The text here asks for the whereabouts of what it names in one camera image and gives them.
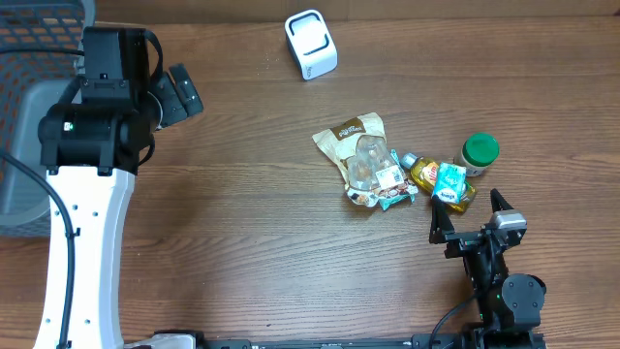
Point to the teal tissue pack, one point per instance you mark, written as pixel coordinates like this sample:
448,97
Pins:
450,183

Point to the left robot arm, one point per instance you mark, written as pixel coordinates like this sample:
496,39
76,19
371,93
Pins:
93,141

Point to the white barcode scanner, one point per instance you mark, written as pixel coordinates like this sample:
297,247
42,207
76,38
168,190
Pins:
311,44

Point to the beige brown snack bag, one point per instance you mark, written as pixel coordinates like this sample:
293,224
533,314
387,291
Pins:
359,149

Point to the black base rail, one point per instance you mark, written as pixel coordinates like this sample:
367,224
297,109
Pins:
193,339

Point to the yellow drink bottle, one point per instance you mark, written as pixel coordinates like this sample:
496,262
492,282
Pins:
424,172

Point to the green lidded cup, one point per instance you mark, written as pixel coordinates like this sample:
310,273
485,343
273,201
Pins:
477,153

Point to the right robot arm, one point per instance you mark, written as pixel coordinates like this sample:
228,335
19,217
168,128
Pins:
509,304

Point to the teal wet wipes pack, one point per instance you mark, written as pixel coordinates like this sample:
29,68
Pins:
400,193

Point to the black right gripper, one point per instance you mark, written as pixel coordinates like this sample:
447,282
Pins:
461,241

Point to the dark grey plastic basket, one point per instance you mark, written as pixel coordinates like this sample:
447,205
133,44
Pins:
39,40

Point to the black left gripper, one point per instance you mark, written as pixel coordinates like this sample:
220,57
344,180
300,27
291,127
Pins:
175,111

